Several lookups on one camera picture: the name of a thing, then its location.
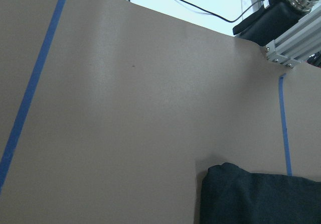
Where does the black graphic t-shirt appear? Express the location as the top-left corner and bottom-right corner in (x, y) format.
(200, 163), (320, 223)

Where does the aluminium frame post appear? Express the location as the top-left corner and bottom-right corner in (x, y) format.
(266, 5), (320, 68)

